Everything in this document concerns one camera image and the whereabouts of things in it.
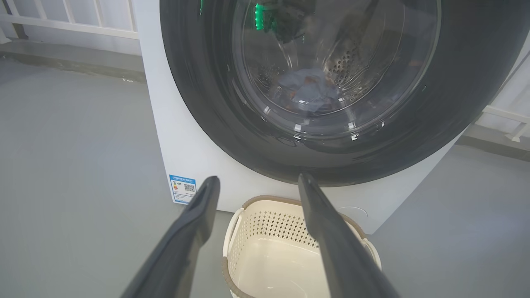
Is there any white railing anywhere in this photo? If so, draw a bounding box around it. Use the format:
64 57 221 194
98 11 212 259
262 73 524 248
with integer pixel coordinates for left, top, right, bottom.
0 0 140 44
475 105 530 144

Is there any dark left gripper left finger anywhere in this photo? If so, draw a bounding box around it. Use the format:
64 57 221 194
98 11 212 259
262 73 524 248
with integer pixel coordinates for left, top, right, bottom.
120 175 221 298

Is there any washing machine door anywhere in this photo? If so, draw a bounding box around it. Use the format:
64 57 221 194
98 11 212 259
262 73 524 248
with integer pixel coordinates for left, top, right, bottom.
159 0 530 187

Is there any blue cartoon print garment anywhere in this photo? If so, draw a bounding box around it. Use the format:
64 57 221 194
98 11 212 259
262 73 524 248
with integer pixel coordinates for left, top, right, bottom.
277 68 341 115

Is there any white front-load washing machine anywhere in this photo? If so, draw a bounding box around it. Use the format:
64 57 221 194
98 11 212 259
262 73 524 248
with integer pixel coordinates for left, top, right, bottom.
135 0 530 235

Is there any cream perforated laundry basket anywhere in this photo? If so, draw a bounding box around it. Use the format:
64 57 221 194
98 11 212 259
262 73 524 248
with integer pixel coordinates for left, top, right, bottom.
221 195 383 298

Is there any blue energy label sticker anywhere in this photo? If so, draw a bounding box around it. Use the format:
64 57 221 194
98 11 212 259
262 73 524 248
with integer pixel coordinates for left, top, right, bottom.
168 174 198 205

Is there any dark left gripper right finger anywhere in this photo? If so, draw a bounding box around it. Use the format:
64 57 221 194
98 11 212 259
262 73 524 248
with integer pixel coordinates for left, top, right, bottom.
298 173 400 298

